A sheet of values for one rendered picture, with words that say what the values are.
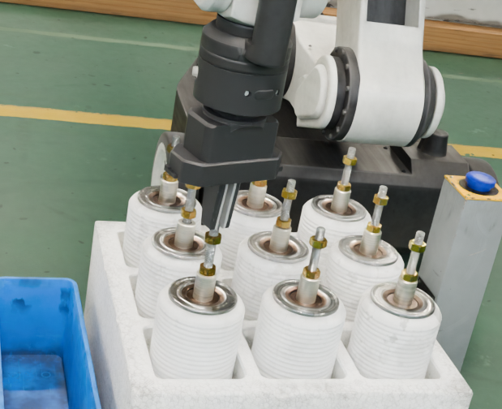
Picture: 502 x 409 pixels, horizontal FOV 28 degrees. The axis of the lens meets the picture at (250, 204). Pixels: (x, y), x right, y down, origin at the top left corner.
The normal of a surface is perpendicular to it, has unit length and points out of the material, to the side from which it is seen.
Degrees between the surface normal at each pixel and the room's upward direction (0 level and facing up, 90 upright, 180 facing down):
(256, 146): 90
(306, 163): 0
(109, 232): 0
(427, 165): 45
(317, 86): 90
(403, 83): 54
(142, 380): 0
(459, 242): 90
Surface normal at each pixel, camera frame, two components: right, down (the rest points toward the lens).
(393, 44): 0.25, -0.06
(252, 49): -0.84, 0.09
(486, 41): 0.19, 0.44
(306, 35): 0.21, -0.76
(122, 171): 0.17, -0.90
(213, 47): -0.71, 0.18
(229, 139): 0.54, 0.43
